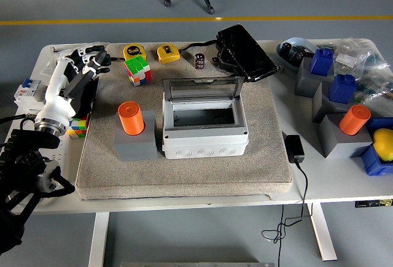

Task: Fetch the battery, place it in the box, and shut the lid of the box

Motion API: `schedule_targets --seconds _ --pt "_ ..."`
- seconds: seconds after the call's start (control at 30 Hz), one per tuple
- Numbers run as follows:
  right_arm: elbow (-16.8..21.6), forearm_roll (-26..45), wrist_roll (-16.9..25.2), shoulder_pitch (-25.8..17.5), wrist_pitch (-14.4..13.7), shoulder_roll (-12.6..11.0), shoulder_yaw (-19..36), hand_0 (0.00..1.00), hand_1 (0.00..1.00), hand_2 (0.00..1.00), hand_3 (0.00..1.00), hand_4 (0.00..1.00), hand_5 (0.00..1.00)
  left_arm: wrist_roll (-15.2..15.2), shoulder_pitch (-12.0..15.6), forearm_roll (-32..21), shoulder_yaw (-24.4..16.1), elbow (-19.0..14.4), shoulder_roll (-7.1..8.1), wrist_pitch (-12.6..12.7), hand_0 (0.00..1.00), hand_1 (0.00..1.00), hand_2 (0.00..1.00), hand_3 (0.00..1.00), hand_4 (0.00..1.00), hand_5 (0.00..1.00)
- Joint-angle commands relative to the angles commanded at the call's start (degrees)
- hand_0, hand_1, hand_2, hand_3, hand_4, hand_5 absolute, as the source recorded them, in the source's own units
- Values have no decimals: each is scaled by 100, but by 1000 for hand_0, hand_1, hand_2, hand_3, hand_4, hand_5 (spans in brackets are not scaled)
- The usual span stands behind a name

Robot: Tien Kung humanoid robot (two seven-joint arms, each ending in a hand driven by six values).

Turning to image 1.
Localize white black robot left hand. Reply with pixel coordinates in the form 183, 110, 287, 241
34, 43, 112, 126

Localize orange cylinder battery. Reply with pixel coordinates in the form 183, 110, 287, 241
339, 104, 372, 136
118, 101, 146, 136

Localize transparent hinged box lid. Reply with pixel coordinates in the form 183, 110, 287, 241
161, 75, 246, 104

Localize grey plastic junction box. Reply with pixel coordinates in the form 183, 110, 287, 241
161, 96, 249, 160

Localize white blue circuit breaker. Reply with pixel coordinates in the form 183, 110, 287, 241
13, 77, 44, 108

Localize black cloth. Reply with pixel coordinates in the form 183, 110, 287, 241
72, 75, 99, 119

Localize small colourful puzzle cube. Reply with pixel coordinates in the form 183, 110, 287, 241
66, 115, 90, 140

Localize white power strip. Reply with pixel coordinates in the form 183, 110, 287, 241
49, 134, 84, 169

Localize large colourful puzzle cube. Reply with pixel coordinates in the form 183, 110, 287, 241
123, 56, 152, 87

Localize yellow tape measure round label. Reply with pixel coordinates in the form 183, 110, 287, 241
123, 43, 147, 63

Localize grey block with round hole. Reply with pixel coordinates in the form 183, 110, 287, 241
113, 110, 160, 162

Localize yellow tape measure black label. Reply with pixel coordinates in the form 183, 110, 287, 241
157, 44, 181, 64

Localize small black capacitor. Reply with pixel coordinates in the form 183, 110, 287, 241
193, 52, 206, 70

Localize white table leg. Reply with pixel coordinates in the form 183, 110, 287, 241
88, 212, 110, 267
306, 202, 338, 261

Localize grey-brown table mat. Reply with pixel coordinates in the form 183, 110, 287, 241
75, 42, 292, 201

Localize black zip case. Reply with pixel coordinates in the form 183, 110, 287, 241
180, 24, 279, 83

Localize black capacitor in bowl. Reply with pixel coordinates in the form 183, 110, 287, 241
281, 42, 297, 62
293, 47, 307, 66

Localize black power adapter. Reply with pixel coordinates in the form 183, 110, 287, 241
284, 134, 306, 164

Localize light blue bowl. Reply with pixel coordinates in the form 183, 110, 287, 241
276, 37, 320, 72

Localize grey holder block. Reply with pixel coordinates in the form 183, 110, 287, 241
312, 81, 359, 123
295, 56, 335, 98
317, 114, 374, 159

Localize blue plastic block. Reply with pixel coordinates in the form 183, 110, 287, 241
309, 47, 335, 76
329, 74, 357, 105

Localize clear bags of components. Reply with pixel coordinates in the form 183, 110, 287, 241
316, 37, 393, 108

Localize blue storage bin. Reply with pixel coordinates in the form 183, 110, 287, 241
351, 117, 393, 177

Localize yellow lemon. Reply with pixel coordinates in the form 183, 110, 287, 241
372, 128, 393, 162

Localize black table control panel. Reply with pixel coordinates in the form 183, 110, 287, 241
355, 199, 393, 209

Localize black adapter cord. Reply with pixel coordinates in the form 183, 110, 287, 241
261, 161, 314, 267

